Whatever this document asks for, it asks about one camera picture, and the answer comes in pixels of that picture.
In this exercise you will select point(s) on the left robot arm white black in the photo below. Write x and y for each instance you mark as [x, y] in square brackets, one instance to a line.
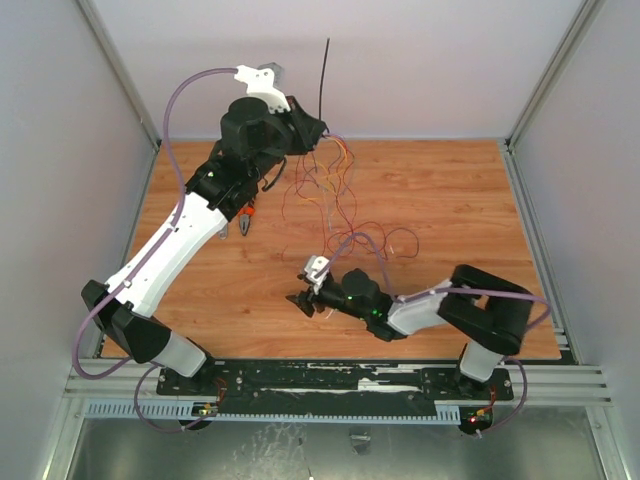
[254, 140]

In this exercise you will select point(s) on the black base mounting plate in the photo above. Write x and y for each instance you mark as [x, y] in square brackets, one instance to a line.
[210, 381]

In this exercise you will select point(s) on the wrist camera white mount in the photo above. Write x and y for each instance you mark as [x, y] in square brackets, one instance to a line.
[262, 83]
[316, 267]

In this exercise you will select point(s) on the silver adjustable wrench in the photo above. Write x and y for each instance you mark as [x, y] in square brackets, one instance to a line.
[224, 232]

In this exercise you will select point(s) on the orange black pliers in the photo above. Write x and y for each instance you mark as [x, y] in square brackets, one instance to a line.
[245, 217]

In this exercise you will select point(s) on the grey slotted cable duct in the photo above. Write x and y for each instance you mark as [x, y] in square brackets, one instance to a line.
[184, 410]

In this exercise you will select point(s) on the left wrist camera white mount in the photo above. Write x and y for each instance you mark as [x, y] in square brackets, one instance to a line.
[262, 83]

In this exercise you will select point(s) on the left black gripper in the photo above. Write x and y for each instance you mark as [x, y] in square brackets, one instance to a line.
[308, 129]

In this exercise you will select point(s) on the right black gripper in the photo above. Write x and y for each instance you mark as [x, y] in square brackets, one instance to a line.
[310, 296]

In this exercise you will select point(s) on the black zip tie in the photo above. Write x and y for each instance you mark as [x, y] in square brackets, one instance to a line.
[323, 76]

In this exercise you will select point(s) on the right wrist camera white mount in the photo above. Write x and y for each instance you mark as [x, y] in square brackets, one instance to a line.
[316, 267]

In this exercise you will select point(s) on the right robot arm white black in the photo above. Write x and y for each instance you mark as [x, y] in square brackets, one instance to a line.
[491, 312]

